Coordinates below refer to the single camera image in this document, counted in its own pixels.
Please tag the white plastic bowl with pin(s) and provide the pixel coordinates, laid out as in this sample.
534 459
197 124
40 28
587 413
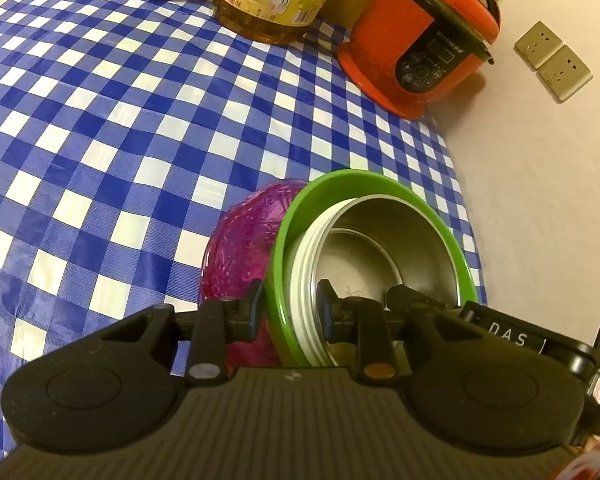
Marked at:
302 285

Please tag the stainless steel bowl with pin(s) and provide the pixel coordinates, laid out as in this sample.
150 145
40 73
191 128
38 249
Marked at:
405 240

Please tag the green plastic bowl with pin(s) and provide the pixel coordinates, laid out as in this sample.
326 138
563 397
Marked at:
280 260

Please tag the red white object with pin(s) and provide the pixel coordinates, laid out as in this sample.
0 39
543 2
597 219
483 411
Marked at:
595 462

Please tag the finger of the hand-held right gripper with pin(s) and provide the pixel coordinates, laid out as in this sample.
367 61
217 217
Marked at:
420 297

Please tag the pink glass plate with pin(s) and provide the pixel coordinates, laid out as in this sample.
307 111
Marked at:
209 280
250 240
250 352

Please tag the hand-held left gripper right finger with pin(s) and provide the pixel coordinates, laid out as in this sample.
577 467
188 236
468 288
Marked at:
325 311

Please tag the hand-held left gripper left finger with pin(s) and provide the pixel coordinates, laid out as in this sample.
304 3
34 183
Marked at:
252 306

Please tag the blue white checkered tablecloth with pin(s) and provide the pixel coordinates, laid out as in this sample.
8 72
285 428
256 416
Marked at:
105 135

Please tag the double wall power sockets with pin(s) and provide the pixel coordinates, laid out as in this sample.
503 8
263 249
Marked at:
565 74

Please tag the red electric pressure cooker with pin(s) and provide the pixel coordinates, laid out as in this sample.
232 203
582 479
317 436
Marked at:
390 45

